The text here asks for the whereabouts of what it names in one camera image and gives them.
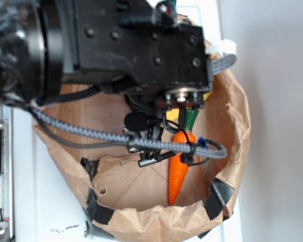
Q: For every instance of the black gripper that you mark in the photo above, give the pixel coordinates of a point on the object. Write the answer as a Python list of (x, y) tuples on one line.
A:
[(144, 52)]

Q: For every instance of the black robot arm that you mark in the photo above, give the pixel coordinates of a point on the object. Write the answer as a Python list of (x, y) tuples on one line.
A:
[(35, 50)]

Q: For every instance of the black microphone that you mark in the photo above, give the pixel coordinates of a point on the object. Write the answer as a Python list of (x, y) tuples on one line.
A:
[(139, 121)]

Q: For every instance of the yellow cloth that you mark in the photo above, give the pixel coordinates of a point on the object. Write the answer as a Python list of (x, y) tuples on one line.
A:
[(173, 115)]

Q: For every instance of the brown paper bag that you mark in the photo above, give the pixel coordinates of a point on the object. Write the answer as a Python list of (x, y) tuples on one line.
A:
[(128, 203)]

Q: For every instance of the aluminium frame rail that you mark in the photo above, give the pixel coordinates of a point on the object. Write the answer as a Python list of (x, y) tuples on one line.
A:
[(7, 211)]

